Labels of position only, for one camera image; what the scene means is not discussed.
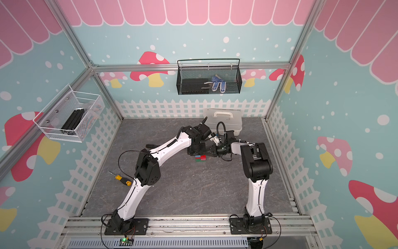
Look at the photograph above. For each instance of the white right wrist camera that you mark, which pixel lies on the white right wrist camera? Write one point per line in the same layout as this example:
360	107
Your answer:
215	139

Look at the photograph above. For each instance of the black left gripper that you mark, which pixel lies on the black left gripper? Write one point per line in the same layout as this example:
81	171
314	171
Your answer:
202	151

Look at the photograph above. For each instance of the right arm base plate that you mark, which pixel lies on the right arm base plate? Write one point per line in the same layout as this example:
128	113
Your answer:
253	225

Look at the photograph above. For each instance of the green lit circuit board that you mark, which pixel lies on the green lit circuit board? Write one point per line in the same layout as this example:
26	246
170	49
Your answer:
126	242

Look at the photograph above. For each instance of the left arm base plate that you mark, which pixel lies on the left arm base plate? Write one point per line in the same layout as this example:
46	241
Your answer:
136	226

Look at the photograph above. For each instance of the white wire mesh basket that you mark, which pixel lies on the white wire mesh basket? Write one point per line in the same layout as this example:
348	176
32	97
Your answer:
54	115

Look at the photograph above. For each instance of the blue white item in basket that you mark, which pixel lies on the blue white item in basket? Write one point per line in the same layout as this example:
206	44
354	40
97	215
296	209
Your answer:
217	84

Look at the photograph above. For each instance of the black wire mesh basket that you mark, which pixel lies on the black wire mesh basket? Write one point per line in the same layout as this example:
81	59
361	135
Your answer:
228	69

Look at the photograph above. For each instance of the black box in white basket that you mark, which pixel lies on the black box in white basket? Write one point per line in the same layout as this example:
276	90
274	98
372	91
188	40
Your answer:
72	122

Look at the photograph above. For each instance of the white plastic storage box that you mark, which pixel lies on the white plastic storage box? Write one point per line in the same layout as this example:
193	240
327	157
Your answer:
231	118

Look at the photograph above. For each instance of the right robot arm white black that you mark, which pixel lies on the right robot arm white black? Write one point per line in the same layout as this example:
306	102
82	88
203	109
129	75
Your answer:
257	168

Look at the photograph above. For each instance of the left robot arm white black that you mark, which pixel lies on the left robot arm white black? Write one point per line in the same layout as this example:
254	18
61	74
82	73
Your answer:
147	171

